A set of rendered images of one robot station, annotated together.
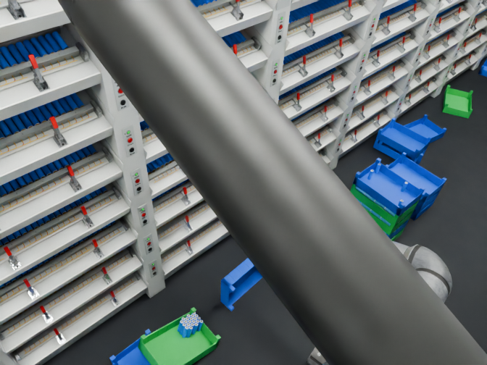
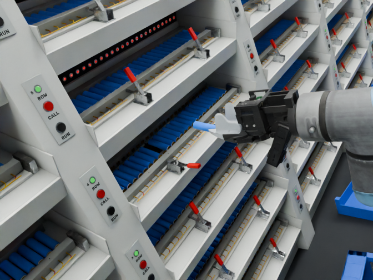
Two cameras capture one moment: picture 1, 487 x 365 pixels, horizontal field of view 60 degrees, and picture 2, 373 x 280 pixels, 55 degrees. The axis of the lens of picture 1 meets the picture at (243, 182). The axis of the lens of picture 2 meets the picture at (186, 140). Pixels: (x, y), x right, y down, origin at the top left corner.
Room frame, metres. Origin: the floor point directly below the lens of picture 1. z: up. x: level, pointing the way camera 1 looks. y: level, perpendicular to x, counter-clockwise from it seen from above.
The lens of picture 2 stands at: (0.44, 0.18, 1.11)
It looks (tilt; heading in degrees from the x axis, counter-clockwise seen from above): 23 degrees down; 1
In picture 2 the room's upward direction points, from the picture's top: 24 degrees counter-clockwise
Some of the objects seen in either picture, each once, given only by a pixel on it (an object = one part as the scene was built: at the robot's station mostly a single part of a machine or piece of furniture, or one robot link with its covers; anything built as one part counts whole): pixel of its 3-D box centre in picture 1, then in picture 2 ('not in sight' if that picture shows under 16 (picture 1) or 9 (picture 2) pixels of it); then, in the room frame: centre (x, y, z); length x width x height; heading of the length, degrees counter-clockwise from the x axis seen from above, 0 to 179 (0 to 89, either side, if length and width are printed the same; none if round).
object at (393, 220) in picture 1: (383, 195); not in sight; (1.60, -0.77, 0.28); 0.30 x 0.20 x 0.08; 44
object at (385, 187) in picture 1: (388, 185); not in sight; (1.60, -0.77, 0.36); 0.30 x 0.20 x 0.08; 44
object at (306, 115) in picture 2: not in sight; (313, 118); (1.02, -0.04, 0.81); 0.10 x 0.05 x 0.09; 136
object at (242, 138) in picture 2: not in sight; (243, 133); (1.10, 0.08, 0.80); 0.09 x 0.05 x 0.02; 50
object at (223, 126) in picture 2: not in sight; (222, 125); (1.14, 0.11, 0.82); 0.09 x 0.03 x 0.06; 50
